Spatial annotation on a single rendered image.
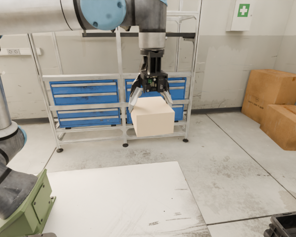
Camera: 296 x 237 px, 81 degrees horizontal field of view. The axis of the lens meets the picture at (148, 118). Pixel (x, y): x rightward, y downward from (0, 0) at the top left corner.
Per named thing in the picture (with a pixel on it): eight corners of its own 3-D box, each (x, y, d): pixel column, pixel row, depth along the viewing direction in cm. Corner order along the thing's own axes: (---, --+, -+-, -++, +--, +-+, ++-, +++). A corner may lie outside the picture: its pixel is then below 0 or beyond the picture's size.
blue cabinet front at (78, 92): (60, 127, 210) (49, 81, 186) (120, 123, 219) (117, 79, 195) (59, 128, 208) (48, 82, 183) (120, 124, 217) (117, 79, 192)
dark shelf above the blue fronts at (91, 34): (89, 38, 213) (89, 33, 210) (184, 37, 227) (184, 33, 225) (82, 38, 173) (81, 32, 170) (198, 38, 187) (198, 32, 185)
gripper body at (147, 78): (142, 95, 50) (142, 51, 45) (138, 87, 58) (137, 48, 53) (167, 94, 52) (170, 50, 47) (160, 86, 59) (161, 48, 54)
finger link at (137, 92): (123, 114, 54) (139, 89, 51) (122, 107, 59) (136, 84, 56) (132, 119, 55) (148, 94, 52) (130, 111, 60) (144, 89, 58)
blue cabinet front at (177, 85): (127, 123, 220) (124, 79, 196) (182, 120, 229) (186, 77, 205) (127, 124, 218) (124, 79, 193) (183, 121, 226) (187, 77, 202)
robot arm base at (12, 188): (18, 193, 69) (-7, 180, 65) (43, 169, 67) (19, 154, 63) (-5, 229, 55) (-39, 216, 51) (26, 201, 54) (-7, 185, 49)
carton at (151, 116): (130, 116, 69) (130, 98, 66) (160, 114, 71) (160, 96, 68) (136, 137, 55) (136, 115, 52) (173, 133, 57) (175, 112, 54)
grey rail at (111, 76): (42, 79, 190) (41, 75, 188) (191, 75, 211) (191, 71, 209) (38, 81, 182) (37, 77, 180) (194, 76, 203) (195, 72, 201)
